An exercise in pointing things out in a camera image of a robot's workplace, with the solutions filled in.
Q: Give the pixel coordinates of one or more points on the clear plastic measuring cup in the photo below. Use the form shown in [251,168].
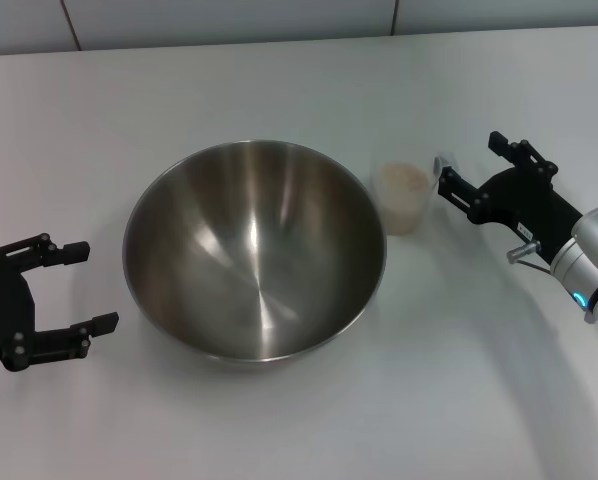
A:
[404,210]

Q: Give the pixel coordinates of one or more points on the white rice grains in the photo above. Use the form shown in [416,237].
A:
[404,175]

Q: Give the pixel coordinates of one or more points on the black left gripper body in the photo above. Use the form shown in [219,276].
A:
[4,310]

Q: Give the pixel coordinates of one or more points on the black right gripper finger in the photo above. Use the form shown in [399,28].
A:
[459,192]
[526,155]

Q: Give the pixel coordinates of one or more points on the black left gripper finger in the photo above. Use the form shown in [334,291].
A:
[29,252]
[54,345]

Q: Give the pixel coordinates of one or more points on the stainless steel mixing bowl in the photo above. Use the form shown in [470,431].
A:
[229,225]

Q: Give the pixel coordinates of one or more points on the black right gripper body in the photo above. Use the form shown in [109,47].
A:
[524,205]

